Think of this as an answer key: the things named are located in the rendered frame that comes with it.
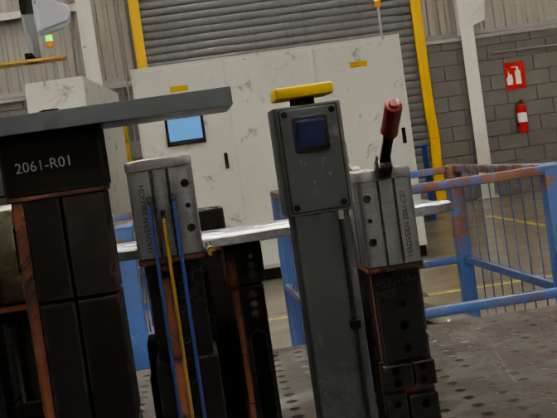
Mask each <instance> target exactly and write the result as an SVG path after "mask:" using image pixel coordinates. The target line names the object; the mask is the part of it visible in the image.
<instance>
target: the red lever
mask: <svg viewBox="0 0 557 418"><path fill-rule="evenodd" d="M402 109H403V105H402V103H401V101H400V100H398V99H395V98H392V99H388V100H387V101H386V102H385V107H384V113H383V119H382V124H381V129H380V133H381V134H382V135H383V140H382V145H381V150H380V155H379V156H375V161H374V169H375V174H376V177H377V179H382V178H388V177H391V174H392V172H393V164H392V161H391V157H390V155H391V150H392V145H393V140H394V138H396V137H397V135H398V132H399V126H400V118H401V114H402Z"/></svg>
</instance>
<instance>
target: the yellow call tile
mask: <svg viewBox="0 0 557 418"><path fill-rule="evenodd" d="M332 92H333V86H332V82H331V81H327V82H321V83H315V84H309V85H297V86H291V87H284V88H278V89H276V90H274V91H273V92H271V93H270V95H269V96H270V102H271V103H272V104H277V103H283V102H289V103H290V106H296V105H307V104H313V103H315V102H314V98H318V97H324V96H326V95H329V94H331V93H332Z"/></svg>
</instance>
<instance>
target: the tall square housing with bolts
mask: <svg viewBox="0 0 557 418"><path fill-rule="evenodd" d="M185 165H186V166H185ZM179 166H180V167H179ZM162 168H163V169H162ZM156 169H157V170H156ZM124 170H125V173H128V174H126V177H127V183H128V193H129V199H130V204H131V210H132V216H133V226H134V231H135V237H136V243H137V248H138V259H139V262H138V263H139V267H145V274H146V277H147V283H148V293H149V299H150V305H151V310H152V316H153V327H154V332H155V338H156V344H157V364H156V369H157V379H158V385H159V391H160V397H161V403H162V413H163V418H227V412H226V406H225V395H224V390H223V384H222V378H221V372H220V362H219V356H218V352H217V347H216V342H213V340H212V334H211V324H210V318H209V312H208V306H207V301H206V290H205V284H204V279H203V273H202V267H201V258H205V257H206V255H205V251H204V248H203V247H204V246H203V240H202V235H201V224H200V218H199V213H198V207H197V201H196V190H195V185H194V179H193V173H192V167H191V155H190V154H188V153H185V154H178V155H172V156H166V157H160V158H149V159H143V160H137V161H132V162H126V163H125V164H124ZM150 170H152V171H150ZM144 171H146V172H144ZM139 172H140V173H139Z"/></svg>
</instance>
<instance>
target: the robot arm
mask: <svg viewBox="0 0 557 418"><path fill-rule="evenodd" d="M18 2H19V7H20V12H21V17H22V26H23V32H24V37H25V43H26V45H27V49H28V50H29V51H30V52H31V53H32V54H33V55H34V57H35V58H37V57H39V58H41V53H40V47H39V41H38V38H40V37H43V36H46V35H48V34H51V33H52V32H56V31H59V30H60V29H63V28H66V27H68V26H69V24H70V9H69V7H68V6H67V5H65V4H64V3H61V2H57V1H54V0H35V4H33V0H18Z"/></svg>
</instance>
